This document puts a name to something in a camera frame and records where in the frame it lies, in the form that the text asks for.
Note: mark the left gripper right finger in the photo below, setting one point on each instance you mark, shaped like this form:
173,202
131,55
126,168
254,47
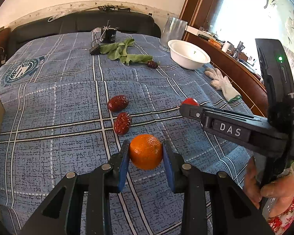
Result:
232,211

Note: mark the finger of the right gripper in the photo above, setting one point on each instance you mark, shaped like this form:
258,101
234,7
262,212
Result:
202,113

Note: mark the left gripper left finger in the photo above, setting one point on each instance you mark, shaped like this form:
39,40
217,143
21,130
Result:
61,211

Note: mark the red tomato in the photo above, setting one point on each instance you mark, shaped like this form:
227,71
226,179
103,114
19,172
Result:
190,101

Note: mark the orange tangerine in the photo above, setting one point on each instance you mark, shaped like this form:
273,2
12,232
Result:
146,152

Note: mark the red date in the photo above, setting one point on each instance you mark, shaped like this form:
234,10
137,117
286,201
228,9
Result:
152,64
118,103
122,123

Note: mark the right bare hand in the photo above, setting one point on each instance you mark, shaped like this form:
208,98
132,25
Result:
281,189

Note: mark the white work glove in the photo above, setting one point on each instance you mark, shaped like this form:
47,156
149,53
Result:
223,84

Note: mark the wooden side cabinet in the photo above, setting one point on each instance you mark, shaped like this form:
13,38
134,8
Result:
247,84

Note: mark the white bowl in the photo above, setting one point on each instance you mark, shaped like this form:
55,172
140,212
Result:
188,55

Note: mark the red date by leaves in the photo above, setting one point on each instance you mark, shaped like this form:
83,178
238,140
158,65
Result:
152,64

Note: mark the clear glass vase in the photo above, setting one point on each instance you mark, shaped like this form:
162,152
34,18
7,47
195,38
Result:
173,30

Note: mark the blue plaid tablecloth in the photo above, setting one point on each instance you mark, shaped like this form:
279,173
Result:
55,95

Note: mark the green leafy vegetable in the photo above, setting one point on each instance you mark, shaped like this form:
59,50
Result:
118,51

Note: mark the small black box device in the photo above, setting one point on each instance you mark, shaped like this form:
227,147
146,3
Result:
108,34

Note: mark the black flat object by leaves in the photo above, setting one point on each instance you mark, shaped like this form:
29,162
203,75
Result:
95,50

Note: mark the black sofa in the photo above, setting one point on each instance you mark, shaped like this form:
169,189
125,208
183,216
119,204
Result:
124,21

